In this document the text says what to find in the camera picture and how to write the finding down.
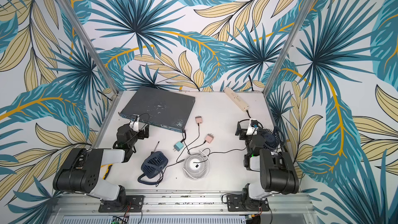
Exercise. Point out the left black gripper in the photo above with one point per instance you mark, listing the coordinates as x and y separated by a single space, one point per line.
142 131

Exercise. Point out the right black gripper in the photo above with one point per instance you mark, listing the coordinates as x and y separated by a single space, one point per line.
244 132

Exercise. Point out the pink usb charger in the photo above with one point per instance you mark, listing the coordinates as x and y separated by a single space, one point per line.
209 138
199 120

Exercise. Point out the beige power strip red sockets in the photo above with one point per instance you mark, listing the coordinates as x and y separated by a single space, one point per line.
236 99

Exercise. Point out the teal USB charger plug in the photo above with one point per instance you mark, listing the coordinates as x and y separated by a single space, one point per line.
179 146

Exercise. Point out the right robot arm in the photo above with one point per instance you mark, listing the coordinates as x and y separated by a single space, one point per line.
265 154

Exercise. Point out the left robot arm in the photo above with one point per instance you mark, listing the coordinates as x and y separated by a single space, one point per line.
80 172

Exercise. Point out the dark blue round fan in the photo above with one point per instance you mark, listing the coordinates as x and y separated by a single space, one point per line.
271 139

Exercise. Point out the navy blue desk fan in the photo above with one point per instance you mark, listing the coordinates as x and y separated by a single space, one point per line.
154 165

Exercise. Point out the white round desk fan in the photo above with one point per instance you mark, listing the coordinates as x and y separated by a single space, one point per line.
196 166

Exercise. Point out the yellow black tool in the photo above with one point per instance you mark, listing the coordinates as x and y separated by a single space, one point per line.
109 167

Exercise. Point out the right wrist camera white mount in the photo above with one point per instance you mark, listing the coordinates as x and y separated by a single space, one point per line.
252 127

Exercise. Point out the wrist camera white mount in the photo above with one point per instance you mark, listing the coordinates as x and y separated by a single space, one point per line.
252 127
134 123

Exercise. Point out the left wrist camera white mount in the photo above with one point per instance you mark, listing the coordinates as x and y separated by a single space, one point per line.
134 123

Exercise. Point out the dark grey network switch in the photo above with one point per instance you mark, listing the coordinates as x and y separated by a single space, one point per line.
164 109

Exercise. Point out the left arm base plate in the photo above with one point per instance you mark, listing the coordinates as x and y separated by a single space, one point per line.
130 204

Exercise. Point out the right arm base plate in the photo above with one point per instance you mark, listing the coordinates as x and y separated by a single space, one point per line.
242 203

